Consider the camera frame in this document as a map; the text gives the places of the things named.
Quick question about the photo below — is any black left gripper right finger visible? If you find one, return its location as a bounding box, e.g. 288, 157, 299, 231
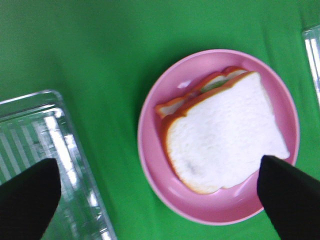
257, 155, 320, 240

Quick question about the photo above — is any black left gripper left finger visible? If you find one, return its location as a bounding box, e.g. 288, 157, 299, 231
0, 158, 61, 240

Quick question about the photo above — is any white bread slice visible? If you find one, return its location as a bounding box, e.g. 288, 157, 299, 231
154, 65, 250, 118

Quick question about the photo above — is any green lettuce leaf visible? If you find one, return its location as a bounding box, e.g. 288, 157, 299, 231
199, 75, 229, 93

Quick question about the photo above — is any bacon strip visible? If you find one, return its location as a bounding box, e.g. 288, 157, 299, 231
184, 90, 202, 102

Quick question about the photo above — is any pink round plate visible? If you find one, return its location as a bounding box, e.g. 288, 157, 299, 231
137, 49, 300, 225

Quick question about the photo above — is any clear left plastic container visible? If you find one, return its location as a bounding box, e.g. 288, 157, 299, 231
0, 90, 116, 240

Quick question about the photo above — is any clear plastic container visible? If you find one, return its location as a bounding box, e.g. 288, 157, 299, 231
0, 90, 116, 240
302, 24, 320, 103

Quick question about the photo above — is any green tablecloth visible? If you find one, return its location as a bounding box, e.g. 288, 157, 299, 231
0, 0, 320, 240

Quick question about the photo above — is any clear right plastic container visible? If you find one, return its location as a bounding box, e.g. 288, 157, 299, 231
302, 24, 320, 103

